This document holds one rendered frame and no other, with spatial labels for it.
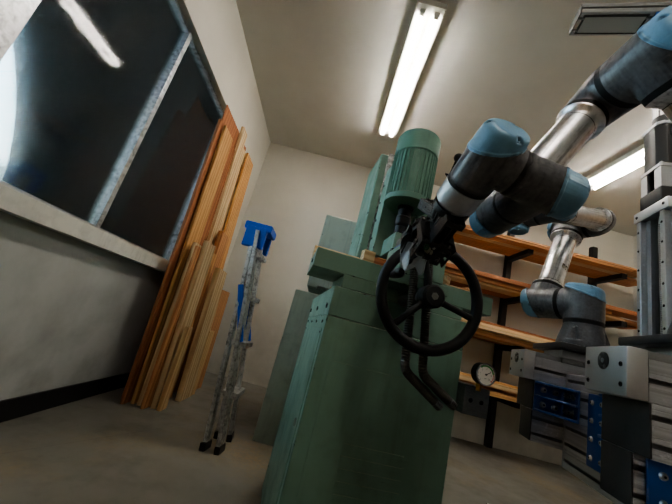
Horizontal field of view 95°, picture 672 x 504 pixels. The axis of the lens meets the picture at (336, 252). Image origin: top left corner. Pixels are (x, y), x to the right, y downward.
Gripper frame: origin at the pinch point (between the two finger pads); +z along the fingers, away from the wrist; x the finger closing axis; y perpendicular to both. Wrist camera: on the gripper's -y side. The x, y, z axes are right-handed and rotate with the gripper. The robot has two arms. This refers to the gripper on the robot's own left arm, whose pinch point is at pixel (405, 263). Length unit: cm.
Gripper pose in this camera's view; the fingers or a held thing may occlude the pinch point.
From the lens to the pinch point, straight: 74.6
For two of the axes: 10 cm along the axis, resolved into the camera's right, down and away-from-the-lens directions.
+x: 9.5, 2.8, 1.2
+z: -2.8, 6.5, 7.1
